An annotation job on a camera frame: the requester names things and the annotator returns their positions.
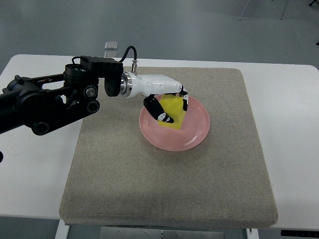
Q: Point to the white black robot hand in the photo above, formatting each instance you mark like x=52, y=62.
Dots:
x=149, y=86

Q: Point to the yellow foam block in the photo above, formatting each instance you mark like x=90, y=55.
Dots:
x=173, y=107

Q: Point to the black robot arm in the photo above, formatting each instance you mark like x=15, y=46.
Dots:
x=48, y=103

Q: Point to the lower floor outlet plate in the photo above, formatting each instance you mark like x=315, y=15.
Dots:
x=110, y=54

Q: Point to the floor outlet plate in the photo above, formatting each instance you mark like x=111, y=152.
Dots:
x=111, y=45
x=110, y=54

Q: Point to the upper floor outlet plate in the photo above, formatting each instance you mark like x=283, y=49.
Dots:
x=111, y=45

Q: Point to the pink plate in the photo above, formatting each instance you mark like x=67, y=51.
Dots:
x=193, y=131

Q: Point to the beige felt mat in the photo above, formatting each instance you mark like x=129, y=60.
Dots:
x=118, y=178

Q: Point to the grey metal table frame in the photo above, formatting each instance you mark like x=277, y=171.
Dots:
x=135, y=233

